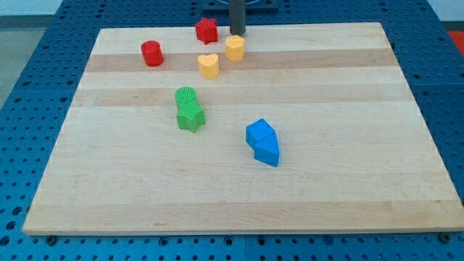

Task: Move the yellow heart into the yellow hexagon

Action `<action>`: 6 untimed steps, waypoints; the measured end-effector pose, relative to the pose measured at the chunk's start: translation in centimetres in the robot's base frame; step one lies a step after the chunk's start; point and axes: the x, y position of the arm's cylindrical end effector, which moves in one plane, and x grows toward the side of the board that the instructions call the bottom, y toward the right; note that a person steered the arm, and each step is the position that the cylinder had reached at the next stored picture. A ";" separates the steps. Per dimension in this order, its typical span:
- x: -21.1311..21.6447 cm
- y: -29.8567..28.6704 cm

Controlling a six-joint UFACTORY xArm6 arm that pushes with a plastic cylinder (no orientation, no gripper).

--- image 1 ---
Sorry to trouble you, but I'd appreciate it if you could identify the yellow heart block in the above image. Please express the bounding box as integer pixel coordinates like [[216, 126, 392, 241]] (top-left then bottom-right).
[[197, 54, 220, 79]]

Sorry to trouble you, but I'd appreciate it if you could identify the red star block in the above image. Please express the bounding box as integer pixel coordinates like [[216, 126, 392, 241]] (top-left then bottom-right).
[[195, 17, 218, 45]]

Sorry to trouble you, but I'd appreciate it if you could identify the blue cube block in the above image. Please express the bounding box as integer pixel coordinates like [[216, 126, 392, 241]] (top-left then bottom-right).
[[245, 118, 276, 149]]

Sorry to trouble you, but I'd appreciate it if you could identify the green cylinder block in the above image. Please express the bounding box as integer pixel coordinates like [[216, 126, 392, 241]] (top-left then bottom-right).
[[174, 86, 197, 109]]

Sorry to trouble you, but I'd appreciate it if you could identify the yellow hexagon block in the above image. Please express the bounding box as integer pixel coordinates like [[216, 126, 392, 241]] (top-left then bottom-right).
[[225, 35, 245, 62]]

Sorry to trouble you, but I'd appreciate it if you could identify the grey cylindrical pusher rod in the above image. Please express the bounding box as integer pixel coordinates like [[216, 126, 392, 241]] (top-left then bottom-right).
[[228, 0, 246, 36]]

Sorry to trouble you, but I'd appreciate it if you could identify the blue triangle block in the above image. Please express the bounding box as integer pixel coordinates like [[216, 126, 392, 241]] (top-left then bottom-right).
[[254, 133, 280, 167]]

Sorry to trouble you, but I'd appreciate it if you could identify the light wooden board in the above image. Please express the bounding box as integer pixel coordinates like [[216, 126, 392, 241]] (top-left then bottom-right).
[[22, 22, 463, 236]]

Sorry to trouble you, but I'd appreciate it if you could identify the green star block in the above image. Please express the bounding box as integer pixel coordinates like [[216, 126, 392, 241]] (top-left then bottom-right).
[[176, 101, 205, 133]]

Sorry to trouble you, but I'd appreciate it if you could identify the red cylinder block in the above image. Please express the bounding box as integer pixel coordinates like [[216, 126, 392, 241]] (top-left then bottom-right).
[[141, 40, 164, 67]]

